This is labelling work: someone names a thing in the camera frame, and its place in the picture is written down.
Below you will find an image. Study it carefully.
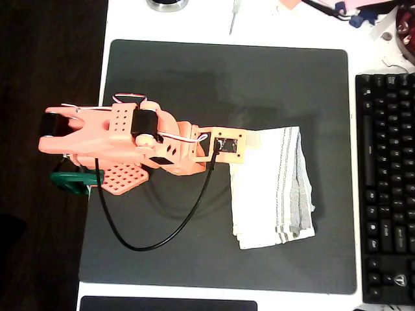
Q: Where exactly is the white striped towel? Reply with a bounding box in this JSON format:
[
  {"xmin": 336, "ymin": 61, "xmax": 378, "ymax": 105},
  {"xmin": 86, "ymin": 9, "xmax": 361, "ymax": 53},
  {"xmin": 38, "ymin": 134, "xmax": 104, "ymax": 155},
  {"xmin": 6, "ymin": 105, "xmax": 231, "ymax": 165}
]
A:
[{"xmin": 228, "ymin": 126, "xmax": 317, "ymax": 250}]

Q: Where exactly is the dark grey desk mat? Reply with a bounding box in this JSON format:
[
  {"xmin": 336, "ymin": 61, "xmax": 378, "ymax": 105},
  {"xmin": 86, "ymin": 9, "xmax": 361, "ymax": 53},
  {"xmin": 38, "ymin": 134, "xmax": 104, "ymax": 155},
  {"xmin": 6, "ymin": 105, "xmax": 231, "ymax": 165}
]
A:
[{"xmin": 77, "ymin": 38, "xmax": 357, "ymax": 295}]

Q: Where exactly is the green table clamp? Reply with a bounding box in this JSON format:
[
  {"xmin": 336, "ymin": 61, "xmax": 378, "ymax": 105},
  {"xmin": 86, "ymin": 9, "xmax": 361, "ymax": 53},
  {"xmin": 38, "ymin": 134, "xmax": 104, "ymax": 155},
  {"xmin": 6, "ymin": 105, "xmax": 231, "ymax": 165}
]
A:
[{"xmin": 50, "ymin": 168, "xmax": 105, "ymax": 197}]

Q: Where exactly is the round metal cup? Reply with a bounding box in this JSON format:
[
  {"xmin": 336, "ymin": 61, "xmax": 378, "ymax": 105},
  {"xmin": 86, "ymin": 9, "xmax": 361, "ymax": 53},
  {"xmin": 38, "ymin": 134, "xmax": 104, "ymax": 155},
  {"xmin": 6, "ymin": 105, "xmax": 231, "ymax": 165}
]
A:
[{"xmin": 145, "ymin": 0, "xmax": 189, "ymax": 13}]

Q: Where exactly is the black flat pad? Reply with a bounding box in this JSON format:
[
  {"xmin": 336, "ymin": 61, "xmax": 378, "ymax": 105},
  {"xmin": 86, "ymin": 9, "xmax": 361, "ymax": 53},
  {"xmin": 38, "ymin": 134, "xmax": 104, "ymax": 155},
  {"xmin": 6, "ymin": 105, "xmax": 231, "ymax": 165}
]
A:
[{"xmin": 79, "ymin": 295, "xmax": 259, "ymax": 311}]

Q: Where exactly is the black pen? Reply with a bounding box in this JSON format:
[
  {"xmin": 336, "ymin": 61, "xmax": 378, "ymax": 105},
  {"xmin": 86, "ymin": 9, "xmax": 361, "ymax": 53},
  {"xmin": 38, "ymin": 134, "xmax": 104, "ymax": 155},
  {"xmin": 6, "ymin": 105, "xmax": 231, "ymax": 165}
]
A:
[{"xmin": 301, "ymin": 0, "xmax": 353, "ymax": 21}]

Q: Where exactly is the black keyboard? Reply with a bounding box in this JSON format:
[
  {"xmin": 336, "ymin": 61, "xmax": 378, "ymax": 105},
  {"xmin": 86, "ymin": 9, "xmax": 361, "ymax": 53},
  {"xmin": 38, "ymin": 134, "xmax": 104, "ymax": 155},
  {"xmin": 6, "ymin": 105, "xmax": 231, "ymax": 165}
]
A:
[{"xmin": 355, "ymin": 73, "xmax": 415, "ymax": 305}]

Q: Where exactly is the blue plastic object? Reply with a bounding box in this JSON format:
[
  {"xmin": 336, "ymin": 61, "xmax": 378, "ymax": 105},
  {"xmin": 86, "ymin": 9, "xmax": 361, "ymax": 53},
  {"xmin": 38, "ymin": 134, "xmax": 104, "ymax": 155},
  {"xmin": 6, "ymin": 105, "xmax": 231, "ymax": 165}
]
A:
[{"xmin": 349, "ymin": 8, "xmax": 379, "ymax": 29}]

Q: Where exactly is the pink paper sheet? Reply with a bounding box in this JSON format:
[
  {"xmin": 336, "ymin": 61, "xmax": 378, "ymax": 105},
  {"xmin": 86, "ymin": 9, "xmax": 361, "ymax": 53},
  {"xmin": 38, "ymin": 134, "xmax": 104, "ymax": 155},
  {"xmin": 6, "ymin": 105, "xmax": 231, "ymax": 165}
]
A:
[{"xmin": 319, "ymin": 0, "xmax": 399, "ymax": 9}]

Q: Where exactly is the dark red bowl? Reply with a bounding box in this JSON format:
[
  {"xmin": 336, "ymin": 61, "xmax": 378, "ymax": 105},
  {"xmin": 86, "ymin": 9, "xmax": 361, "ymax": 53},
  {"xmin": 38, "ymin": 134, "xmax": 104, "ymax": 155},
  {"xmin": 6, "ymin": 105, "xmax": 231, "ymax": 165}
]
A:
[{"xmin": 394, "ymin": 5, "xmax": 415, "ymax": 62}]

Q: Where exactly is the white red servo wire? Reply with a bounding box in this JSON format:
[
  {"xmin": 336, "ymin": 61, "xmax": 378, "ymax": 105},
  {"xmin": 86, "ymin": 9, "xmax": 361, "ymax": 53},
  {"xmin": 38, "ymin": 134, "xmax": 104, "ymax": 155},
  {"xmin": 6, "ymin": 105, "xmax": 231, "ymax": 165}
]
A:
[{"xmin": 61, "ymin": 93, "xmax": 210, "ymax": 143}]

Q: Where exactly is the black camera cable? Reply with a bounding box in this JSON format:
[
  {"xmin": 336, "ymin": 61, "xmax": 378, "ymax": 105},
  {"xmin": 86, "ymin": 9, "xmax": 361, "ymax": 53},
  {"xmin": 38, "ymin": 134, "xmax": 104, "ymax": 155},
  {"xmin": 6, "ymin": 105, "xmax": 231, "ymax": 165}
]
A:
[{"xmin": 95, "ymin": 139, "xmax": 223, "ymax": 252}]

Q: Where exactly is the orange camera mount plate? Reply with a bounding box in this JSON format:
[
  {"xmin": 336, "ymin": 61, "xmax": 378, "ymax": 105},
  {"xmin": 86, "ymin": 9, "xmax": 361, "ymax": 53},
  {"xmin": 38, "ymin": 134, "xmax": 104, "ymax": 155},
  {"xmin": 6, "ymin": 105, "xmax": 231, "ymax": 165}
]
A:
[{"xmin": 191, "ymin": 126, "xmax": 248, "ymax": 165}]

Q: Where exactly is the orange perforated base plate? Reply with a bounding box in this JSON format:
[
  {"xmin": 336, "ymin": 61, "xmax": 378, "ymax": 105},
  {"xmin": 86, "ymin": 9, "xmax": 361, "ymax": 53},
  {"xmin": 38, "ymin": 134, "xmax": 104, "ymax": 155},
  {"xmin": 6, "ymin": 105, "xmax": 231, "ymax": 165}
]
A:
[{"xmin": 101, "ymin": 161, "xmax": 150, "ymax": 197}]

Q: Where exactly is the white-handled screwdriver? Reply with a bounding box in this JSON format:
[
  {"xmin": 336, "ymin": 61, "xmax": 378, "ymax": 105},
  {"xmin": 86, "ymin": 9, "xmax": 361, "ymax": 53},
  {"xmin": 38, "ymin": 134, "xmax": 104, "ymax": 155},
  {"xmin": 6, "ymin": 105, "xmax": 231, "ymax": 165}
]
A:
[{"xmin": 228, "ymin": 0, "xmax": 243, "ymax": 36}]

